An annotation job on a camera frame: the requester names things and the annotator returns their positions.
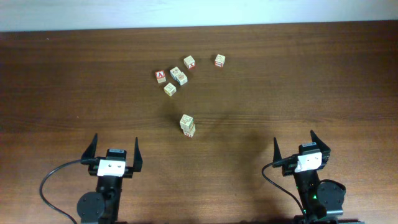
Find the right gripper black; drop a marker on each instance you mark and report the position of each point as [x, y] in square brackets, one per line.
[324, 150]

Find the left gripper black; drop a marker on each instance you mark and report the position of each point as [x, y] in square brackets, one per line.
[137, 162]

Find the red E wooden block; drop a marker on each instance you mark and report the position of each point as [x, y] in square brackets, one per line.
[189, 133]

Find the wooden block red side drawing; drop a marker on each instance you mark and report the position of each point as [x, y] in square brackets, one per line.
[186, 119]

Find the blue H wooden block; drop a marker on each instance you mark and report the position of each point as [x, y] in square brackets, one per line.
[189, 131]

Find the green R wooden block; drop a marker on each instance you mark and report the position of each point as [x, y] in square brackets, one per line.
[190, 127]

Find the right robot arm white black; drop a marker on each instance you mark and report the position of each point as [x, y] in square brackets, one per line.
[321, 201]

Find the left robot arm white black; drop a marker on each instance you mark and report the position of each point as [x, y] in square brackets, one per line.
[102, 205]

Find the plain wooden block bird drawing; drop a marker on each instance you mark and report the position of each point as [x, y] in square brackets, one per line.
[170, 89]

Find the red A wooden block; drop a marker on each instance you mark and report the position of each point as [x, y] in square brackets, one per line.
[160, 76]

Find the plain wooden block drawing top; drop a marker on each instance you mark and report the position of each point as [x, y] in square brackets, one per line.
[181, 78]

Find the plain wooden block with blue side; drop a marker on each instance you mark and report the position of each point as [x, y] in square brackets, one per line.
[174, 72]

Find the red Y wooden block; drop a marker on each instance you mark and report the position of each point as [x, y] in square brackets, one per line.
[189, 62]

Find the red I wooden block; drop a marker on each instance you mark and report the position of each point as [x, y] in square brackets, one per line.
[220, 60]

